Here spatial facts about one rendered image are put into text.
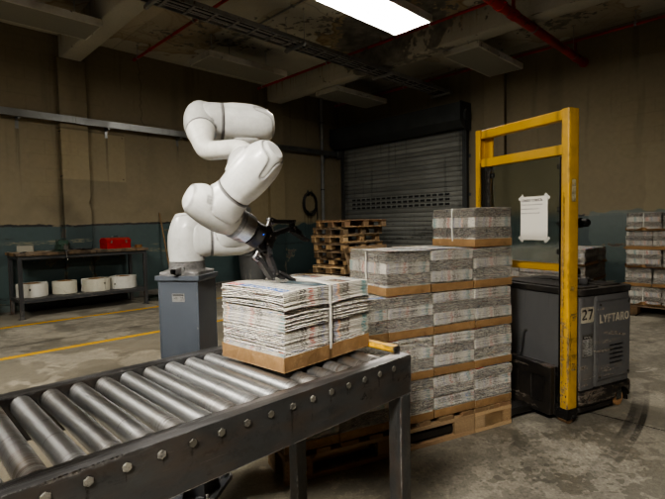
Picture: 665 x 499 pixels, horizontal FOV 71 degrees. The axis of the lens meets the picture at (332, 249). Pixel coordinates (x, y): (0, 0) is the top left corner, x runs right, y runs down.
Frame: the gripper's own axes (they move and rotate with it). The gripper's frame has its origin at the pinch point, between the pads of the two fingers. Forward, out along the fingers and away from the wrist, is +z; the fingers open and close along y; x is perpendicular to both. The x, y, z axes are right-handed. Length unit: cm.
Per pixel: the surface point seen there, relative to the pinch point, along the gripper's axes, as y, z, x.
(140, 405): 52, -33, 5
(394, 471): 52, 45, 25
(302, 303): 15.1, -4.6, 14.5
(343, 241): -221, 475, -485
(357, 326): 13.3, 23.1, 12.0
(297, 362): 30.6, 0.7, 14.6
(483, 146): -158, 166, -51
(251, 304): 19.2, -11.1, 1.2
